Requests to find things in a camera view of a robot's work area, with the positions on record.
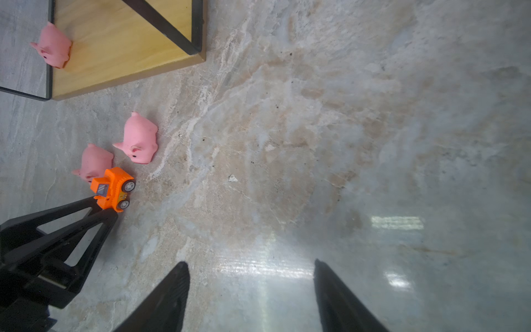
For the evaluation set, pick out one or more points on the wooden shelf with black frame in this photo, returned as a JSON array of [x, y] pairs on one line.
[[114, 42]]

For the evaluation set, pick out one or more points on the orange toy car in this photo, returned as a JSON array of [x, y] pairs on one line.
[[113, 189]]

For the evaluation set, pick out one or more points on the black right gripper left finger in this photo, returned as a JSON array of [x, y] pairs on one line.
[[164, 308]]

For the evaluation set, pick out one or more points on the pink pig toy on shelf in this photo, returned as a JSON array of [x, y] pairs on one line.
[[54, 46]]

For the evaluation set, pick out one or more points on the pink pig toy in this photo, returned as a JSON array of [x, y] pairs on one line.
[[139, 140], [54, 46], [95, 161]]

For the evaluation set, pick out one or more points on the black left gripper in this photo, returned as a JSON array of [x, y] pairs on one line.
[[41, 269]]

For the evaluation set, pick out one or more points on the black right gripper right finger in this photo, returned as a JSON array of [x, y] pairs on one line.
[[339, 308]]

